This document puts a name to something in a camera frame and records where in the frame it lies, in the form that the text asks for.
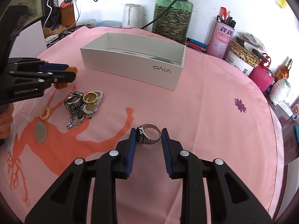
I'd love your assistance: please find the amber bead bracelet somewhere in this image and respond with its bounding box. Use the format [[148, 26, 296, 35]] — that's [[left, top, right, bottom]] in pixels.
[[53, 66, 78, 90]]

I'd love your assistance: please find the silver patterned ring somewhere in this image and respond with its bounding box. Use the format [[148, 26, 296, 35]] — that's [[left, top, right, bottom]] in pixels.
[[136, 123, 162, 146]]

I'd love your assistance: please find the person's left hand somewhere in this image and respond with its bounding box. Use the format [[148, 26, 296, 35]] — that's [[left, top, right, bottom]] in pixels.
[[0, 104, 14, 139]]

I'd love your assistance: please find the white power bank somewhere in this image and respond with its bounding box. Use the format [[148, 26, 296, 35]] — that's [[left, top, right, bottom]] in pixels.
[[45, 34, 59, 45]]

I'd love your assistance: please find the grey oval stone pendant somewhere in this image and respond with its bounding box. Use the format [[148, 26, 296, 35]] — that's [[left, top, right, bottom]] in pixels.
[[34, 121, 47, 144]]

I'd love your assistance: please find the blue oval case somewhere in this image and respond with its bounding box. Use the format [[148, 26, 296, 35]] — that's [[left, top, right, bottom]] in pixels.
[[96, 20, 122, 28]]

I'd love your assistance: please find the pink printed tablecloth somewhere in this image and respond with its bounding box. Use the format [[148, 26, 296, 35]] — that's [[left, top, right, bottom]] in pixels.
[[1, 27, 284, 220]]

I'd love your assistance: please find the white vivo cardboard box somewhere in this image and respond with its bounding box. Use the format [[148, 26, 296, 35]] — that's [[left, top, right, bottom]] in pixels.
[[81, 32, 186, 91]]

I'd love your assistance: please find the white thread spool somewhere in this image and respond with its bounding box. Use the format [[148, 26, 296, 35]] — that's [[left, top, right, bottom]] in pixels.
[[122, 4, 142, 28]]

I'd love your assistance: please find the white crochet bundle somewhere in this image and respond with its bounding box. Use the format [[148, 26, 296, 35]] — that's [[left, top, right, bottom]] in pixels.
[[269, 77, 291, 105]]

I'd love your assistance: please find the magenta plastic cup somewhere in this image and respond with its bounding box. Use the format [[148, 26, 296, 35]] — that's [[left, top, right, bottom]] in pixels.
[[249, 66, 274, 93]]

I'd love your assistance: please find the amber perfume bottle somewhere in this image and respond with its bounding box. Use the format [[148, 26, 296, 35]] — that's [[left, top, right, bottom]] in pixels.
[[275, 58, 293, 81]]

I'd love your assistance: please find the green glass seed jar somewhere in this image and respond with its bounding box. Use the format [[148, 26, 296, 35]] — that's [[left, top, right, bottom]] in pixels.
[[152, 0, 193, 43]]

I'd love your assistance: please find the leopard pattern round tin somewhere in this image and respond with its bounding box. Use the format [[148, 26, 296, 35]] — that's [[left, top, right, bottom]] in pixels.
[[225, 40, 260, 76]]

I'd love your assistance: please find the red marker pen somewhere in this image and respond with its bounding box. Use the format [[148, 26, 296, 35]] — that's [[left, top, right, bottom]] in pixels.
[[185, 41, 205, 51]]

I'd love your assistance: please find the blue marker pen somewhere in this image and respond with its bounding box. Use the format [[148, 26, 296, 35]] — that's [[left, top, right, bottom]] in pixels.
[[187, 38, 206, 48]]

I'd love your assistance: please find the pink pen holder can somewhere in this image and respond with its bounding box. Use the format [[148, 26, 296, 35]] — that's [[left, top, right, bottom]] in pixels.
[[206, 21, 235, 59]]

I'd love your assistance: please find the red comb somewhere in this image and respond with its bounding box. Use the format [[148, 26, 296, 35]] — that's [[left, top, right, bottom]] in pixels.
[[218, 7, 227, 20]]

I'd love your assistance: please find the yellow agate ring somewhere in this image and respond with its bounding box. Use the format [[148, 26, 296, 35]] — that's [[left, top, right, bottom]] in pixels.
[[39, 107, 51, 121]]

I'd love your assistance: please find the black silver wide ring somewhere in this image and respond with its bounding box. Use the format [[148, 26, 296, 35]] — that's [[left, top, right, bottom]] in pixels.
[[64, 91, 84, 115]]

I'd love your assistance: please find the gold band ring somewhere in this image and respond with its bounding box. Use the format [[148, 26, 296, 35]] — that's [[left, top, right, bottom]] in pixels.
[[83, 91, 99, 105]]

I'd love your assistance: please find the black power cable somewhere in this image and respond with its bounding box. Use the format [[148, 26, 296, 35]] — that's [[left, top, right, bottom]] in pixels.
[[141, 0, 195, 30]]

